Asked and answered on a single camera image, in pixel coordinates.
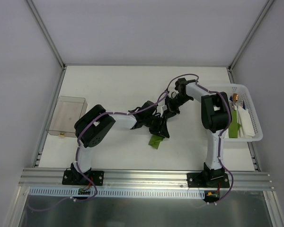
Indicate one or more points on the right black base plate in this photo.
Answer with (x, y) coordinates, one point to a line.
(195, 180)

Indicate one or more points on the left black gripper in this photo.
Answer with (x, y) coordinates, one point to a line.
(158, 125)

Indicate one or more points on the white slotted cable duct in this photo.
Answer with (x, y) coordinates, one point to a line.
(118, 193)

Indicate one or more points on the white rolled napkin right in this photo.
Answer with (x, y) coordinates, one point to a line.
(246, 127)

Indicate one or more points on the green rolled napkin in basket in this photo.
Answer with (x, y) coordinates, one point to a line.
(234, 126)

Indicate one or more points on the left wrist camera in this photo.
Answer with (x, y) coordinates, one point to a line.
(162, 109)

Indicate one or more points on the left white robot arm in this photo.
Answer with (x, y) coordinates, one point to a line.
(91, 129)

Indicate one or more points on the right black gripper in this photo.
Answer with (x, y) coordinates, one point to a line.
(169, 109)

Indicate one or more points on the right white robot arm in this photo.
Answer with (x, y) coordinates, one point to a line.
(216, 119)

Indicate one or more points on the clear plastic utensil box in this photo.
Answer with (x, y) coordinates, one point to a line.
(67, 112)

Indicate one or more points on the green paper napkin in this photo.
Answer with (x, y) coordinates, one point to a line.
(155, 141)

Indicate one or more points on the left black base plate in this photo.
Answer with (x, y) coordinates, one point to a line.
(97, 177)

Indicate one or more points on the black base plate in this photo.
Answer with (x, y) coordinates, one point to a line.
(195, 180)
(97, 177)

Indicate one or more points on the white plastic basket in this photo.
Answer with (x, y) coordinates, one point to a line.
(244, 101)

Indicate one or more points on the copper spoon in basket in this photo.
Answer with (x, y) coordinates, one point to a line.
(235, 98)

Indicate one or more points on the aluminium rail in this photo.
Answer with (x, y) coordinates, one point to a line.
(146, 179)

